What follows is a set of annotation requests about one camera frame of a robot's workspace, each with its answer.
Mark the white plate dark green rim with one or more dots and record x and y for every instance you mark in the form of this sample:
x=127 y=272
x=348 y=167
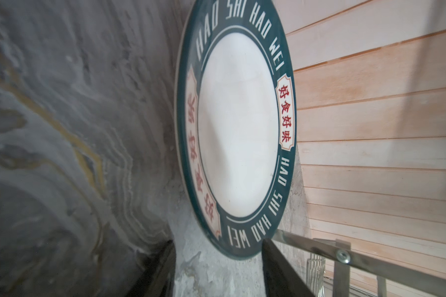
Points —
x=236 y=122

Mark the steel two-tier dish rack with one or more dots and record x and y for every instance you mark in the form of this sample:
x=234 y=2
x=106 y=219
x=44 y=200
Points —
x=399 y=274

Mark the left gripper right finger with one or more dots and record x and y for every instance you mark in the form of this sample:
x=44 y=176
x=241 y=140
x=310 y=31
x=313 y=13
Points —
x=281 y=280

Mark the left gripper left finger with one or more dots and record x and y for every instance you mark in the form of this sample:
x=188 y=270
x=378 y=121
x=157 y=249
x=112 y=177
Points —
x=159 y=277

